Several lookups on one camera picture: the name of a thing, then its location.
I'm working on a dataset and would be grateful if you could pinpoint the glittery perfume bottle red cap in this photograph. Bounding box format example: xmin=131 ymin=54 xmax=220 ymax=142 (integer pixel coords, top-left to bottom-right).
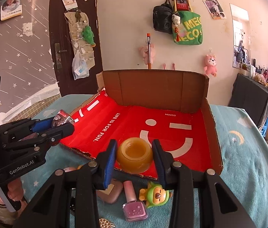
xmin=52 ymin=110 xmax=75 ymax=128

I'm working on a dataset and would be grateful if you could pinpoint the brown compact case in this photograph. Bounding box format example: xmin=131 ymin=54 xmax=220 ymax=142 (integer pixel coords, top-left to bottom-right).
xmin=96 ymin=179 xmax=123 ymax=204

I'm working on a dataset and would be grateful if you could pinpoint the green hooded bear figurine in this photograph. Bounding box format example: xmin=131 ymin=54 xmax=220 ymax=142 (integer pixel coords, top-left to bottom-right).
xmin=138 ymin=181 xmax=173 ymax=208

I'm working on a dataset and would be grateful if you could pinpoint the purple nail polish bottle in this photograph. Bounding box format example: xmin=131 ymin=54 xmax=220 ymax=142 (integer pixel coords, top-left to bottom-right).
xmin=122 ymin=181 xmax=148 ymax=222

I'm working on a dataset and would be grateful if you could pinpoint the amber round holder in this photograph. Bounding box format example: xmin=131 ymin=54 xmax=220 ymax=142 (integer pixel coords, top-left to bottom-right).
xmin=116 ymin=137 xmax=153 ymax=174

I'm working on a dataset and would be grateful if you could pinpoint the person's left hand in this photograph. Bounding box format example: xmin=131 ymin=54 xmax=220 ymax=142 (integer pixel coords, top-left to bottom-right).
xmin=0 ymin=178 xmax=27 ymax=212

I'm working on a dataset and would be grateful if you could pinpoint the teal blanket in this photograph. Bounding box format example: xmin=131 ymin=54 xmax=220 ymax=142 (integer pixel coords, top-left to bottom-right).
xmin=21 ymin=94 xmax=268 ymax=227

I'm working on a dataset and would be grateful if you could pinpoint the white plastic bag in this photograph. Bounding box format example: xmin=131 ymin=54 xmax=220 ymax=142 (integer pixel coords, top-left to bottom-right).
xmin=72 ymin=51 xmax=89 ymax=80

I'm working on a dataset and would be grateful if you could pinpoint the red-lined cardboard box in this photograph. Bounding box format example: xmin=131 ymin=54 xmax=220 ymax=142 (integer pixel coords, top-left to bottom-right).
xmin=61 ymin=70 xmax=223 ymax=173

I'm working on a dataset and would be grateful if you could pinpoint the green plush toy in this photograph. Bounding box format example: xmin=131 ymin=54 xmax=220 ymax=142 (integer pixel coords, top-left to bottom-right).
xmin=81 ymin=26 xmax=96 ymax=47

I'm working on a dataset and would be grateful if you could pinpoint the black side table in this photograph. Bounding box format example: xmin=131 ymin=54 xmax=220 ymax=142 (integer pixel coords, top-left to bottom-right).
xmin=229 ymin=74 xmax=268 ymax=127

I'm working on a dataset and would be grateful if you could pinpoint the beige hanging door organizer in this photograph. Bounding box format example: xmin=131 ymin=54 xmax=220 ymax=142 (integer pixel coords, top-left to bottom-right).
xmin=64 ymin=12 xmax=95 ymax=70

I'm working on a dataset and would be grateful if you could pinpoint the pink pig plush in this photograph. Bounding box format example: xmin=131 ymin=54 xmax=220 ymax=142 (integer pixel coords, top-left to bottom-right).
xmin=138 ymin=44 xmax=156 ymax=65

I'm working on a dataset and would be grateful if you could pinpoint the dark brown door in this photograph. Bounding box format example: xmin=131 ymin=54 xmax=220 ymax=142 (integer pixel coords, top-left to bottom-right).
xmin=49 ymin=0 xmax=103 ymax=96

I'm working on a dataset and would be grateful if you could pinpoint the orange-tipped stick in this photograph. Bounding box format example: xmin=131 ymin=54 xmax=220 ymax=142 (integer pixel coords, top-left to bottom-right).
xmin=147 ymin=33 xmax=151 ymax=70

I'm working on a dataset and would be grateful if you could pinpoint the green tote bag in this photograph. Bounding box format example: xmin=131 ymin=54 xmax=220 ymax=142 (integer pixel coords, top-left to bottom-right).
xmin=172 ymin=11 xmax=203 ymax=45

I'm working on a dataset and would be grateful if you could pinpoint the black backpack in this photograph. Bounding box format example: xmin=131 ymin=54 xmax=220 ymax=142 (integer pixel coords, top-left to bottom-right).
xmin=152 ymin=0 xmax=174 ymax=35

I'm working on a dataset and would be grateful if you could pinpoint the photo calendar on wall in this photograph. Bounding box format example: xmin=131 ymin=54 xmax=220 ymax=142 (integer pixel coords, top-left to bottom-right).
xmin=0 ymin=0 xmax=22 ymax=21

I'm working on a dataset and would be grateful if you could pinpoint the pink plush on wall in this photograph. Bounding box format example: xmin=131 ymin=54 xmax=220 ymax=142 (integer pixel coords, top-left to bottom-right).
xmin=204 ymin=55 xmax=217 ymax=77

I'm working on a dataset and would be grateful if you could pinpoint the wall mirror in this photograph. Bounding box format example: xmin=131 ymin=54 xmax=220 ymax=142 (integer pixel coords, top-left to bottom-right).
xmin=230 ymin=4 xmax=251 ymax=69

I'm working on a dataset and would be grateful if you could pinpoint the wall photo print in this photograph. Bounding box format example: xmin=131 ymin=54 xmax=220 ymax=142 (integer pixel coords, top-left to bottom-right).
xmin=203 ymin=0 xmax=226 ymax=20

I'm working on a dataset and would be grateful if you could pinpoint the red phone-like frame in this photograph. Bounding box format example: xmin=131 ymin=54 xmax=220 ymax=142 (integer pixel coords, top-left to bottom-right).
xmin=174 ymin=0 xmax=192 ymax=12

